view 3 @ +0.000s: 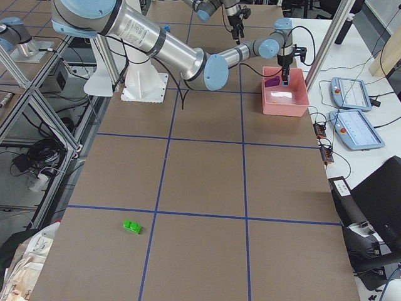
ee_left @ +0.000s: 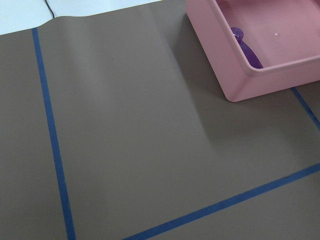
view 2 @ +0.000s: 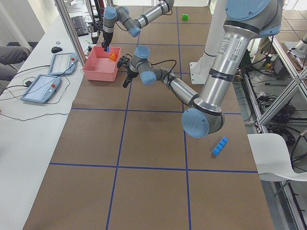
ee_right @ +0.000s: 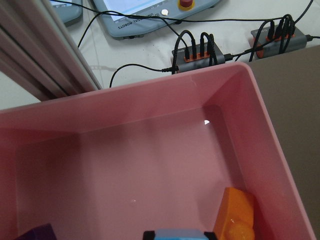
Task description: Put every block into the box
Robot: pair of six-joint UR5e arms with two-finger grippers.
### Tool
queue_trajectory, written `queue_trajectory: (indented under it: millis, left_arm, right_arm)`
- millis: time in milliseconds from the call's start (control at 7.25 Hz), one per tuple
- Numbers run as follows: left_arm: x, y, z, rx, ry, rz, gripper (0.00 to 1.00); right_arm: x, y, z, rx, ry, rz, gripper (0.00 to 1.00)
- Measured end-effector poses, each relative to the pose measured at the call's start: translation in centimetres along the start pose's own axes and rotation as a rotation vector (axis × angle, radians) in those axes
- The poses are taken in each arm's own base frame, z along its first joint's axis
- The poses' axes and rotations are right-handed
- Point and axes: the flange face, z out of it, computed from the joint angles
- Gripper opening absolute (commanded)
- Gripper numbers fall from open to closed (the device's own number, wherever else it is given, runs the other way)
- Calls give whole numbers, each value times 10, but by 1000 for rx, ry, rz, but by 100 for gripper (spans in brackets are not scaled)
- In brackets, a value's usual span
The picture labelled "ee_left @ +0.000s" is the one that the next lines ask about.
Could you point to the purple toy block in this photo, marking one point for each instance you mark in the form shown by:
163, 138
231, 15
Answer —
249, 54

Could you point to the pink plastic box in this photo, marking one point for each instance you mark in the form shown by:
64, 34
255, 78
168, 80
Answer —
257, 47

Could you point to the brown table mat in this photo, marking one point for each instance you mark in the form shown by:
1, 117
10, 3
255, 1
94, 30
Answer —
146, 136

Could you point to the blue tape grid lines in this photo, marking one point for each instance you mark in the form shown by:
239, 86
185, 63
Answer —
159, 229

